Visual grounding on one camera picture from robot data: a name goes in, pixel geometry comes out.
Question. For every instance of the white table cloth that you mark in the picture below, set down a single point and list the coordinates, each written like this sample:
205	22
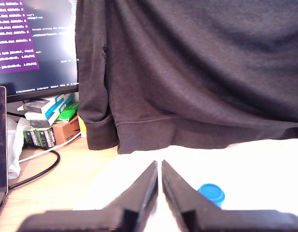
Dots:
259	169

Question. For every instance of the yellow container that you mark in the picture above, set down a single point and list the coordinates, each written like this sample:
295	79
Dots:
82	128

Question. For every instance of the brown cardboard box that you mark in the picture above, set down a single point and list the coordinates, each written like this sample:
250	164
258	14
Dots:
65	131

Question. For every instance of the green packet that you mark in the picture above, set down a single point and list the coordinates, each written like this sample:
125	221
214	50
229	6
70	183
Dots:
67	113

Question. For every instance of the green and black box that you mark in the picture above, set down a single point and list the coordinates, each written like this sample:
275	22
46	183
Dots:
40	137

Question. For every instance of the dark brown draped sweater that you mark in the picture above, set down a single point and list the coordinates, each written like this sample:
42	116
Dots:
187	72

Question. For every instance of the white and blue box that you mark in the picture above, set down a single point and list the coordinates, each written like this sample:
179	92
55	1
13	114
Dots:
59	101

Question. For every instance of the white plastic bag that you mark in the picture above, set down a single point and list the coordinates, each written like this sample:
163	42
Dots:
14	145

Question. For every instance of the grey and black small box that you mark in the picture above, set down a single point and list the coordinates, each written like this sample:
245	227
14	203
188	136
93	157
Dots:
36	106

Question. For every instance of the black computer monitor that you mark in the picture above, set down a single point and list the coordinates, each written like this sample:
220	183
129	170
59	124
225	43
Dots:
52	48

